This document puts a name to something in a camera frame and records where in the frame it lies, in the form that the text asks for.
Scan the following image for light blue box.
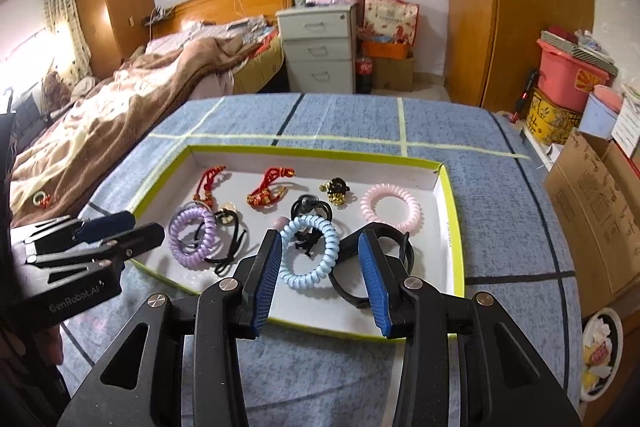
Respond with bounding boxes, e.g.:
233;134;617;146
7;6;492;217
580;92;623;140

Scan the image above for red patterned gift bag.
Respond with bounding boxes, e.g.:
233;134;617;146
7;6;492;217
361;0;420;48

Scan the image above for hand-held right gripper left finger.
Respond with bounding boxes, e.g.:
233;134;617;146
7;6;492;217
57;229;283;427

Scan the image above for black hair tie with charm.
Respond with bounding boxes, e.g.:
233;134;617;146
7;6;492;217
180;202;248;278

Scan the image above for black bow hair tie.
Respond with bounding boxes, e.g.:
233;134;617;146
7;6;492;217
291;194;333;258

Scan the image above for blue spiral hair tie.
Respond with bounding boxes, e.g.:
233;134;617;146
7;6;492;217
277;214;341;290

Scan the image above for red and black tool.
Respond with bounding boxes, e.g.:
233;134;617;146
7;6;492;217
510;68;540;122

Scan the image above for black gold hair clip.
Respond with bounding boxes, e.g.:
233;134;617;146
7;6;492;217
320;177;352;208

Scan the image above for floral curtain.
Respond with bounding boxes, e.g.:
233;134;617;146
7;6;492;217
42;0;93;80

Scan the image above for black wristband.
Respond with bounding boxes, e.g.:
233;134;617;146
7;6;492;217
327;222;417;310

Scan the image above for white drawer cabinet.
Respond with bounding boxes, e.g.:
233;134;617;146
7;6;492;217
276;2;360;95

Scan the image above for yellow patterned box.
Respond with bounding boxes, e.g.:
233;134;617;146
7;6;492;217
525;88;583;145

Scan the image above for purple spiral hair tie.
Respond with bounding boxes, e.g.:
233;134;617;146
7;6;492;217
169;206;221;264

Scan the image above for red knotted cord bracelet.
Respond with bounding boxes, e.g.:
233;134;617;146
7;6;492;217
192;165;227;208

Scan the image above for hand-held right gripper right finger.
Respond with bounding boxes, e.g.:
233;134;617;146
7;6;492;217
357;229;583;427

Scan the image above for brown blanket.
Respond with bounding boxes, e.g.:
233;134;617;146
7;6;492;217
10;34;261;228

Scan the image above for small cardboard box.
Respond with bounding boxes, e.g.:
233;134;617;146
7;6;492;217
372;55;416;92

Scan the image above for striped gift boxes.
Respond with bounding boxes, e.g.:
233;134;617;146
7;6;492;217
539;26;618;78

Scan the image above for red and gold knotted bracelet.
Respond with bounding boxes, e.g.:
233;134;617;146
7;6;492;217
246;166;296;209

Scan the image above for wooden door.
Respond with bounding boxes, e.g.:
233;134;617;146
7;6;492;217
445;0;596;112

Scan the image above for orange box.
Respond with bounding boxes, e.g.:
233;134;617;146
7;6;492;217
362;39;413;60

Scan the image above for pink spiral hair tie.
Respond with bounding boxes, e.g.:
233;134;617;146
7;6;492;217
360;186;422;232

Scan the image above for white tray with green rim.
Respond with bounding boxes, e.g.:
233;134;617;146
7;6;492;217
125;144;466;343

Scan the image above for pink plastic bin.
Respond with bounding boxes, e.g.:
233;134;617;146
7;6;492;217
536;38;611;112

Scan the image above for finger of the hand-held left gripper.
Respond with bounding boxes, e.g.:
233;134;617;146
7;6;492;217
25;223;166;265
10;211;138;254

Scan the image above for cola bottle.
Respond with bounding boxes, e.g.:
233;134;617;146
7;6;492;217
356;56;376;95

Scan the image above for blue plaid tablecloth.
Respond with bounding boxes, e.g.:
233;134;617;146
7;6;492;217
55;93;583;427

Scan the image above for white bowl with scraps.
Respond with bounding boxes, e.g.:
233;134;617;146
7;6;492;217
581;307;623;403

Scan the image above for white printed paper box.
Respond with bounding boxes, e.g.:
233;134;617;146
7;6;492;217
612;97;640;158

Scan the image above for brown teddy bear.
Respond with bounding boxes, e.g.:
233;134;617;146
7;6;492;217
42;72;73;108

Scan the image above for large cardboard box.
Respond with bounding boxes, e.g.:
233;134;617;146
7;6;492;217
544;129;640;318

